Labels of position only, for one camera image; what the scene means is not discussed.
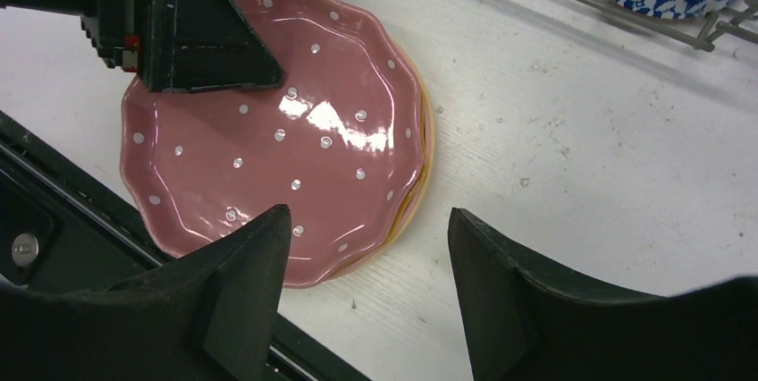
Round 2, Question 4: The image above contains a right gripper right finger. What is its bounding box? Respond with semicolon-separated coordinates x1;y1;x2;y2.
448;207;670;380

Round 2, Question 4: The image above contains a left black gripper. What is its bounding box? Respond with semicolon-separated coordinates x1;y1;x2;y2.
1;0;284;93

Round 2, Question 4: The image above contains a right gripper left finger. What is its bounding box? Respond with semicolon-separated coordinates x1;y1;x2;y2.
106;204;291;380

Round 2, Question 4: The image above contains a yellow plate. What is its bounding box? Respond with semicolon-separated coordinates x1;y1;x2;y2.
325;38;436;281

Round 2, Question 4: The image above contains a pink polka dot plate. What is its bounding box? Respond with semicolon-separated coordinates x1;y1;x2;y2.
121;0;424;288

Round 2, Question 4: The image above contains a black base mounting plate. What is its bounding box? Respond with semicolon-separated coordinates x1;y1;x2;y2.
1;115;362;380

